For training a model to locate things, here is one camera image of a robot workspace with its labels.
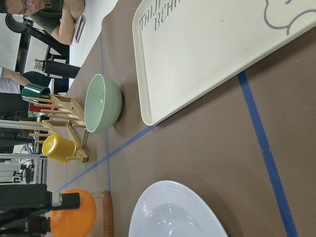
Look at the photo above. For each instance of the black thermos bottle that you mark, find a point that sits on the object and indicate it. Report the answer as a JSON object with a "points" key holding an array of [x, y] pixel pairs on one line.
{"points": [[56, 68]]}

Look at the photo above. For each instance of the orange fruit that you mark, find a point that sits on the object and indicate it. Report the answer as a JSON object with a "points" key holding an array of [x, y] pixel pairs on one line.
{"points": [[76, 222]]}

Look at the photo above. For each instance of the yellow mug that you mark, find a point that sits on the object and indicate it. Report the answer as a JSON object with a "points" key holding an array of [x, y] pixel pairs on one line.
{"points": [[58, 148]]}

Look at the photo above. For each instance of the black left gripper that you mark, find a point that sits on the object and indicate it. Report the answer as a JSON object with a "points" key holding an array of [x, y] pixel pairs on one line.
{"points": [[22, 209]]}

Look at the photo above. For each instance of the wooden cutting board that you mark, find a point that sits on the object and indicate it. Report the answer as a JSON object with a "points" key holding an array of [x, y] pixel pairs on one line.
{"points": [[103, 226]]}

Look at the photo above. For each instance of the green ceramic bowl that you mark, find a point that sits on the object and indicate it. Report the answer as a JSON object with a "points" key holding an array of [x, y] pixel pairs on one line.
{"points": [[103, 104]]}

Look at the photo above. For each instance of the cream bear tray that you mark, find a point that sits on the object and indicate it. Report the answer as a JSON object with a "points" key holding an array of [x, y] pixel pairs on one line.
{"points": [[186, 48]]}

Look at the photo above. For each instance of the seated person green shirt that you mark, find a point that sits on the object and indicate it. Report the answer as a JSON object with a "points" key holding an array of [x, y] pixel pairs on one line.
{"points": [[57, 17]]}

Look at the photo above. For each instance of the white round plate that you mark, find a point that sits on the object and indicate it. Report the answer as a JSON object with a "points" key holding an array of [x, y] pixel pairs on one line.
{"points": [[170, 209]]}

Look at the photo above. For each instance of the dark green mug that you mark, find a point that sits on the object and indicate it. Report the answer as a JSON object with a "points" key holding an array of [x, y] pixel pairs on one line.
{"points": [[32, 92]]}

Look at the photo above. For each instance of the wooden mug rack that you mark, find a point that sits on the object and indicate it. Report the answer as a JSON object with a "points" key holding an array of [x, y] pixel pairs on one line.
{"points": [[65, 119]]}

